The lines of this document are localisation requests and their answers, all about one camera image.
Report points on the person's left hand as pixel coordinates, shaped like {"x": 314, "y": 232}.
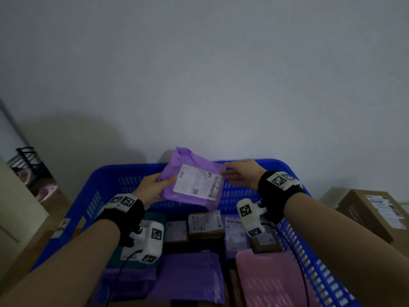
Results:
{"x": 147, "y": 190}

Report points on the small brown cardboard box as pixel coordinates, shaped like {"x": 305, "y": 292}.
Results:
{"x": 266, "y": 242}

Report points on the person's left thumb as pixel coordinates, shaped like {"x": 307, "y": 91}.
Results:
{"x": 167, "y": 182}

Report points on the cardboard box under basket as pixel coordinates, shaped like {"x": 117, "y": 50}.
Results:
{"x": 35, "y": 242}

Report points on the beige cabinet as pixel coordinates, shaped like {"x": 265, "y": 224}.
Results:
{"x": 16, "y": 207}

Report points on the blue plastic basket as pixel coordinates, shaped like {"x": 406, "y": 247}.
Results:
{"x": 105, "y": 185}

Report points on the dark purple mailer bag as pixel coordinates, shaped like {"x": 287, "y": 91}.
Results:
{"x": 134, "y": 286}

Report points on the brown box with white label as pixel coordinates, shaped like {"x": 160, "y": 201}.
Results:
{"x": 206, "y": 224}

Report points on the purple mailer with white label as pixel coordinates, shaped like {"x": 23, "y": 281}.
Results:
{"x": 195, "y": 185}

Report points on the small purple parcel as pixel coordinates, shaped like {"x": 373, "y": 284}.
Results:
{"x": 235, "y": 239}

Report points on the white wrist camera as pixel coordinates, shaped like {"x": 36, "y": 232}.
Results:
{"x": 151, "y": 242}
{"x": 251, "y": 217}

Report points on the small white-labelled parcel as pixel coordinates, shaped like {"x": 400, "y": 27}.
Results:
{"x": 176, "y": 231}

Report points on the pink slipper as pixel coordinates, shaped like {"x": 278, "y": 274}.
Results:
{"x": 47, "y": 191}

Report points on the person's right thumb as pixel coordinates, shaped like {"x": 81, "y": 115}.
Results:
{"x": 232, "y": 178}

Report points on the large purple mailer bag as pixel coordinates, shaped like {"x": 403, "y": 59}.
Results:
{"x": 190, "y": 276}

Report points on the person's right forearm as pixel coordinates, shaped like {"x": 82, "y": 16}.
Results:
{"x": 345, "y": 249}

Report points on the person's right hand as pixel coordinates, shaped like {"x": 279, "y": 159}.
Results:
{"x": 248, "y": 174}

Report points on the person's left forearm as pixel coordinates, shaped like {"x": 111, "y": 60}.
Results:
{"x": 64, "y": 268}

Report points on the large labelled cardboard box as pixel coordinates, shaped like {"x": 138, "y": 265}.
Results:
{"x": 374, "y": 210}

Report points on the pink mailer bag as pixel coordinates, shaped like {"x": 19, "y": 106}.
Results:
{"x": 268, "y": 279}

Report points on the black metal rack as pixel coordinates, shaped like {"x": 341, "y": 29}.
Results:
{"x": 27, "y": 161}

